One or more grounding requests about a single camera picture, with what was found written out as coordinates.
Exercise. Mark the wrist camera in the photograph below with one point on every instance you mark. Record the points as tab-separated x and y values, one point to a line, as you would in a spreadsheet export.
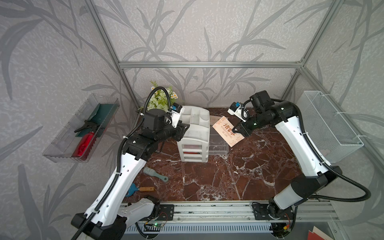
175	111
238	109

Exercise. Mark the blue garden hand rake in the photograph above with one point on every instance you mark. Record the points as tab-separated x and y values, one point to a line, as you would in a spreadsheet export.
133	188

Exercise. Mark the green hair brush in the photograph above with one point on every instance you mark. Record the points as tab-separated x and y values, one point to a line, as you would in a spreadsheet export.
153	173

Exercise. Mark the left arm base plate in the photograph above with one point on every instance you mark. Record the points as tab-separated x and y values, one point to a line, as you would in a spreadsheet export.
161	212

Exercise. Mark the beige postcard red characters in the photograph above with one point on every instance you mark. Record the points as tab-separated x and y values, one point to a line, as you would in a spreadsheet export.
214	119

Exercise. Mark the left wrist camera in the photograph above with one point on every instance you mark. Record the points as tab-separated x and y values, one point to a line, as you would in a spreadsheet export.
175	111

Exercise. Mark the white plastic drawer organizer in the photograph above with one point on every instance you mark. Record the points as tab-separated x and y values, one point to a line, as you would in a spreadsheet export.
198	133

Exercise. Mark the beige postcard everything ok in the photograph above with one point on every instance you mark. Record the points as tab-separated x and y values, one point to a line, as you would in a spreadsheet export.
225	129

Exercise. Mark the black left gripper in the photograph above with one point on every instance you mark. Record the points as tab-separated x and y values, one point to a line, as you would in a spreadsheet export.
180	131

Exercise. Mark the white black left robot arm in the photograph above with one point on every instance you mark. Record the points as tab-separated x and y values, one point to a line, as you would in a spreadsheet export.
104	220

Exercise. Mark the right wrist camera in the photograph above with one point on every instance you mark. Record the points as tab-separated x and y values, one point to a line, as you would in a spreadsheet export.
238	109

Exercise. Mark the black clamp in tray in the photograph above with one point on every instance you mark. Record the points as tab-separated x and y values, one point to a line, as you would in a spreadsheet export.
88	125

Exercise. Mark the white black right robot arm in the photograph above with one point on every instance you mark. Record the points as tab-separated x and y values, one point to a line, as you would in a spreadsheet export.
261	110

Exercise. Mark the red brush in tray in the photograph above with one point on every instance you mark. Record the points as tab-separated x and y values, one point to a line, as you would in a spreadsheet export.
84	147

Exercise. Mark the clear wall-mounted tray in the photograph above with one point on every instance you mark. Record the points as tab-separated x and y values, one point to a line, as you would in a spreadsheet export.
79	138

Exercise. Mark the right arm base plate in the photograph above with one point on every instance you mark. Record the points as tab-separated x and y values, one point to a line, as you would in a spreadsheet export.
271	212

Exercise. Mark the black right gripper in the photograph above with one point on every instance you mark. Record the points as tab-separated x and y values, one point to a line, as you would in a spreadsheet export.
233	130

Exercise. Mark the green white artificial flowers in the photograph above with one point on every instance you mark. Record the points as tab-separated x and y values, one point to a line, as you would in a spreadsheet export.
159	99

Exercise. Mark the white wire mesh basket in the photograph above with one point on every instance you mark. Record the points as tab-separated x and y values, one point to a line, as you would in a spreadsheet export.
327	127

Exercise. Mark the green card in tray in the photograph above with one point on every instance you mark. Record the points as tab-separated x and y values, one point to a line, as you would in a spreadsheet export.
101	115

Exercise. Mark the red paper at bottom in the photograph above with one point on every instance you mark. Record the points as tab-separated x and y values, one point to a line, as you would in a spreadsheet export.
317	234

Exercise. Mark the small wooden block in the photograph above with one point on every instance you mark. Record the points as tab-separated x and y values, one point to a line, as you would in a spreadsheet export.
147	189

